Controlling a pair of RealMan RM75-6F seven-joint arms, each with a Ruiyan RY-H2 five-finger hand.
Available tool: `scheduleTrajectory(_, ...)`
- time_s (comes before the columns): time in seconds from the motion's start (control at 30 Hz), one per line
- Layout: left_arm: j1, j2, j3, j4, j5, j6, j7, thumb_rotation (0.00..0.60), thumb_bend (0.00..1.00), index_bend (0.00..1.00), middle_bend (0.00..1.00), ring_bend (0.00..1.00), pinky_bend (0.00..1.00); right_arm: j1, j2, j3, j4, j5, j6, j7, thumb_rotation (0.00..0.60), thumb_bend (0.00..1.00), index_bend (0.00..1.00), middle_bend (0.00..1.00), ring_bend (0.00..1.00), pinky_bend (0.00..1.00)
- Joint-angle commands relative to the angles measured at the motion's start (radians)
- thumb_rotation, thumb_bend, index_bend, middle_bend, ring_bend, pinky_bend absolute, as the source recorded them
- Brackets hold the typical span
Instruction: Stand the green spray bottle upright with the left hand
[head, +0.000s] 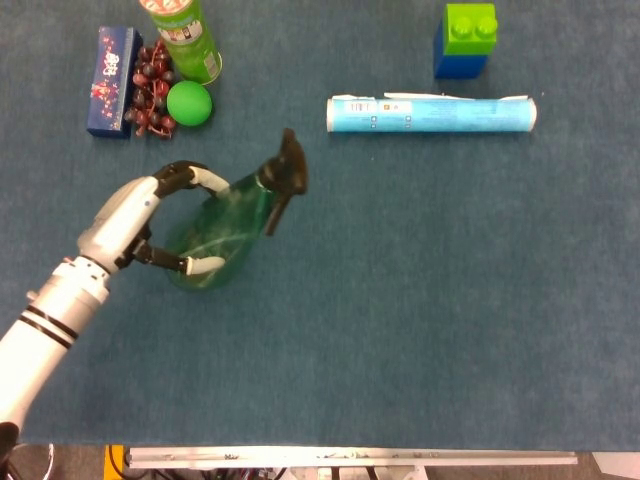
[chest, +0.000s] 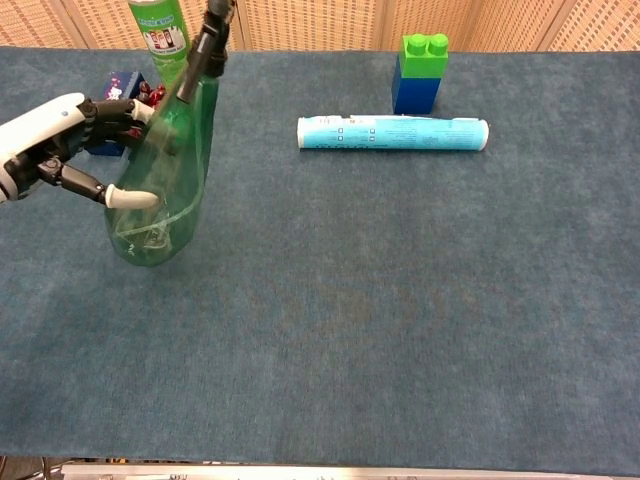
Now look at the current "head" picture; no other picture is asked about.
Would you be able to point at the green toy brick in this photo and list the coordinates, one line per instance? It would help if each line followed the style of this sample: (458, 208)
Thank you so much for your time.
(470, 32)

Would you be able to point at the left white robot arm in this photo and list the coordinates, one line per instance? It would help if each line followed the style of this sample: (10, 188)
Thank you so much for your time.
(45, 330)

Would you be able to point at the red grape bunch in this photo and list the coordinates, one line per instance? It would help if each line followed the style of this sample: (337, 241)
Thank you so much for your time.
(147, 95)

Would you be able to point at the aluminium table rail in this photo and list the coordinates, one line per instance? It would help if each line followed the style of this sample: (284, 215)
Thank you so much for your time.
(350, 456)

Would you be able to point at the green ball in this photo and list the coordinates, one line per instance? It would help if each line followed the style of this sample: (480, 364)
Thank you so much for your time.
(189, 103)

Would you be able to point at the blue felt table cloth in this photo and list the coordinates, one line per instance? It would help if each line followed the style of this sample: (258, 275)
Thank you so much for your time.
(400, 275)

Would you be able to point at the light blue rolled tube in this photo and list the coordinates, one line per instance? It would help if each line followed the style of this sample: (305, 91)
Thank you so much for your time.
(440, 115)

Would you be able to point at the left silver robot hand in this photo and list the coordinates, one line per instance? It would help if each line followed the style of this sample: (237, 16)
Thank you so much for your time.
(120, 215)

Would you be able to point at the green cylindrical can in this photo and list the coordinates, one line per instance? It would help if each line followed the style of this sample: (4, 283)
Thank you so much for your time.
(187, 45)

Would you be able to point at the green transparent spray bottle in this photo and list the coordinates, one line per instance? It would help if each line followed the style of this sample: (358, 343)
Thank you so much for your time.
(225, 225)

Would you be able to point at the white panel corner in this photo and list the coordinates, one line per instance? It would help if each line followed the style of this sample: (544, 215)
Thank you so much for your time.
(620, 467)

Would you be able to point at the yellow frame part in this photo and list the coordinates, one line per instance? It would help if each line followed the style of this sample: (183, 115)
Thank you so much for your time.
(107, 462)

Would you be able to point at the blue toy brick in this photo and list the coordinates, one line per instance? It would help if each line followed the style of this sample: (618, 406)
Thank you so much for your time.
(457, 66)

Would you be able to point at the dark blue printed box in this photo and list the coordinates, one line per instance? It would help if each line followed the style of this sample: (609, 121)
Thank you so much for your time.
(112, 85)

